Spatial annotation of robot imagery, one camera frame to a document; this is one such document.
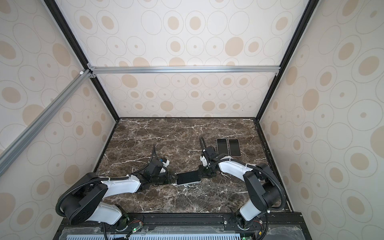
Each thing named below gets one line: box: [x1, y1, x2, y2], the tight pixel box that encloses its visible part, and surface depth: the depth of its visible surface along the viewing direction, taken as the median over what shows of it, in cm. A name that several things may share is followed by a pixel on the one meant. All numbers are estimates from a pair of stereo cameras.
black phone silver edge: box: [216, 138, 229, 156], surface depth 106 cm
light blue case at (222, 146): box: [216, 138, 230, 155], surface depth 106 cm
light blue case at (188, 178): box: [175, 170, 202, 186], surface depth 89 cm
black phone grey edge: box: [176, 170, 201, 185], surface depth 89 cm
